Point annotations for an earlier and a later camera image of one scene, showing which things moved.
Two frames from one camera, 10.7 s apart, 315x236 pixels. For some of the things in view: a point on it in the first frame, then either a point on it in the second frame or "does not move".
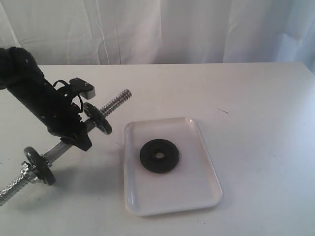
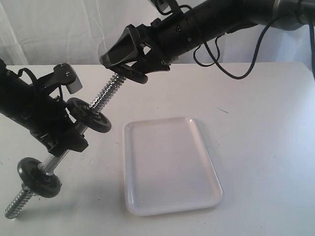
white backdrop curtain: (56, 32) does not move
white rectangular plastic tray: (192, 184) does not move
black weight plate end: (97, 117) does not move
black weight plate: (159, 165) -> (133, 74)
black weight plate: (40, 165) -> (36, 180)
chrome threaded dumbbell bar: (28, 175) -> (47, 168)
